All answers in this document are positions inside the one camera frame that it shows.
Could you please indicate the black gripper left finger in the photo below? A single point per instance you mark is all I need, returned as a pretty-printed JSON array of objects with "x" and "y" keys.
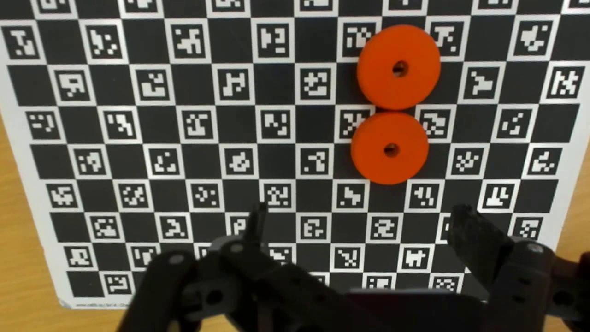
[{"x": 233, "y": 295}]

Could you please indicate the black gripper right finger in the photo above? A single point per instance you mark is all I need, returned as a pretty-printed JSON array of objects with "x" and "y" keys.
[{"x": 536, "y": 287}]

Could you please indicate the orange disc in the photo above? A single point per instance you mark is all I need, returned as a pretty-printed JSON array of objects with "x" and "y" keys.
[
  {"x": 394, "y": 73},
  {"x": 385, "y": 156}
]

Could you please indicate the black white marker board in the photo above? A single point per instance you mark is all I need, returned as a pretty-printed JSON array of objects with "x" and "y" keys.
[{"x": 185, "y": 153}]

